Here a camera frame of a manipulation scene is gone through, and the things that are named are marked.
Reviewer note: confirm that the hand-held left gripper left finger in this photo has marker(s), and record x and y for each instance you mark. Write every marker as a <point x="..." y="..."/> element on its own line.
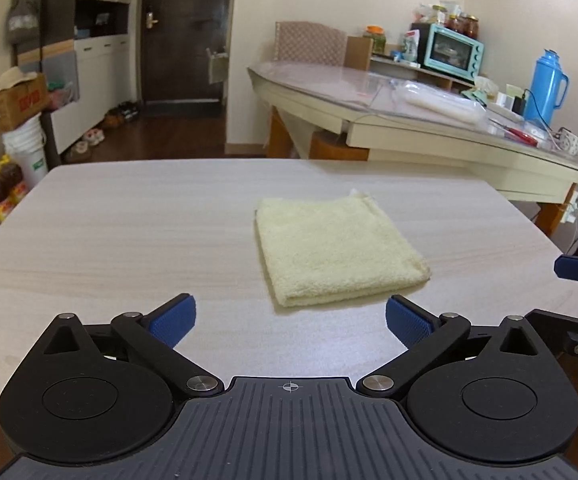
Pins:
<point x="174" y="320"/>

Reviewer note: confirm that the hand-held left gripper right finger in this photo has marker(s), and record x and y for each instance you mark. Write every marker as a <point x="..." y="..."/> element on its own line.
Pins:
<point x="409" y="321"/>

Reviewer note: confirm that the pale yellow towel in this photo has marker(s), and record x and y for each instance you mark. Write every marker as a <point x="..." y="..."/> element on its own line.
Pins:
<point x="334" y="245"/>

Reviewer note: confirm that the white power strip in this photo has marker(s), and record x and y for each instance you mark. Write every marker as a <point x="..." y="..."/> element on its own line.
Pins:
<point x="571" y="207"/>

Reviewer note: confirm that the white patterned mug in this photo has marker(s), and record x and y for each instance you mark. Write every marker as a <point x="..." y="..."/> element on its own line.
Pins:
<point x="568" y="142"/>

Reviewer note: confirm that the red scissors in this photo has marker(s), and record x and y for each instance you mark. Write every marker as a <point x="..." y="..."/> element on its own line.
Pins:
<point x="521" y="135"/>

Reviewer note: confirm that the black power adapter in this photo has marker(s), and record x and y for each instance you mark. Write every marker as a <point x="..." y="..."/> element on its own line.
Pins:
<point x="519" y="105"/>

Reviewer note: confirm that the bed with plastic cover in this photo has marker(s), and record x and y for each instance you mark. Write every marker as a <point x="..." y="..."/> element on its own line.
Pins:
<point x="444" y="145"/>

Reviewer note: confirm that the blue thermos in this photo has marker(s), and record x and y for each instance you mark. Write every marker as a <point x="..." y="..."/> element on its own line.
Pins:
<point x="544" y="90"/>

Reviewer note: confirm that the row of shoes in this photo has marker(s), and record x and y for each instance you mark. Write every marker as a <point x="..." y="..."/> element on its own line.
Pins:
<point x="119" y="114"/>

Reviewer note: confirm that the clear plastic bag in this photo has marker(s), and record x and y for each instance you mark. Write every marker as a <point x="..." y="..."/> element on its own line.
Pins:
<point x="441" y="104"/>

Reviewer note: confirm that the white plastic bucket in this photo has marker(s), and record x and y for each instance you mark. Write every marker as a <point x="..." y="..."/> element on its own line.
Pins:
<point x="29" y="152"/>

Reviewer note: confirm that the wooden tabletop shelf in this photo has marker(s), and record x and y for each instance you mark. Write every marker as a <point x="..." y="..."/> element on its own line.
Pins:
<point x="439" y="76"/>

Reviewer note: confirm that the colourful plastic bags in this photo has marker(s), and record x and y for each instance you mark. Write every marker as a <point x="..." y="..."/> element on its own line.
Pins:
<point x="61" y="95"/>

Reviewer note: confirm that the teal toaster oven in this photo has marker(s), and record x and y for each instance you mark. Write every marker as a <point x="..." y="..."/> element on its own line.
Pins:
<point x="451" y="50"/>

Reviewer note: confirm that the cardboard box with red print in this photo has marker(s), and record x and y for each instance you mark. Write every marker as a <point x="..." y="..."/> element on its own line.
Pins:
<point x="19" y="102"/>

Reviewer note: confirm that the jar with red contents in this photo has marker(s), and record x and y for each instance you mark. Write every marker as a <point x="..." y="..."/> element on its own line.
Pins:
<point x="452" y="22"/>
<point x="470" y="26"/>

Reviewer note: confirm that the dark brown door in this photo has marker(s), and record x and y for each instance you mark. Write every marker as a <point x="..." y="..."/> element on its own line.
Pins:
<point x="184" y="50"/>

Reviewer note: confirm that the brown wooden board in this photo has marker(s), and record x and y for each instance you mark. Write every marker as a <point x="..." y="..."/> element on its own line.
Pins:
<point x="359" y="54"/>

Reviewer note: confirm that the white and red packet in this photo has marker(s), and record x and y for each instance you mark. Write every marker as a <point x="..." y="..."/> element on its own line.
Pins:
<point x="411" y="46"/>

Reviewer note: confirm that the white and grey cabinet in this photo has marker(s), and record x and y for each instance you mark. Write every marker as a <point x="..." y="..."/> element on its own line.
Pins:
<point x="99" y="55"/>

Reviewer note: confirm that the orange lid jar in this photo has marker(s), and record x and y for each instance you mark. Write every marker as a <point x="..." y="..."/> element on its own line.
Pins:
<point x="374" y="39"/>

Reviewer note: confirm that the straw hat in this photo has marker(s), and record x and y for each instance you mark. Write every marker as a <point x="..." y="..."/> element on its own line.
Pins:
<point x="15" y="79"/>

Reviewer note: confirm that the yellow lid jar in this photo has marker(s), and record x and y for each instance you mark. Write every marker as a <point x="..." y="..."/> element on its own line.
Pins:
<point x="438" y="14"/>

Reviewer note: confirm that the patterned chair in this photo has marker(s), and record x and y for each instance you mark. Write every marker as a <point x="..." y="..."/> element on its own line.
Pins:
<point x="309" y="42"/>

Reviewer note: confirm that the white plastic bag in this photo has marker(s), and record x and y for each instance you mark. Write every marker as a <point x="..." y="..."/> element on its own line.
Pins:
<point x="421" y="14"/>

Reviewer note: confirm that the grey hanging bag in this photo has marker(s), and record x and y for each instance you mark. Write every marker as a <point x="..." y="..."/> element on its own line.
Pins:
<point x="23" y="20"/>

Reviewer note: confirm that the cream wall-mounted box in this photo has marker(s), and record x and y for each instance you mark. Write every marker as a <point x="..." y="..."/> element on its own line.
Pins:
<point x="217" y="67"/>

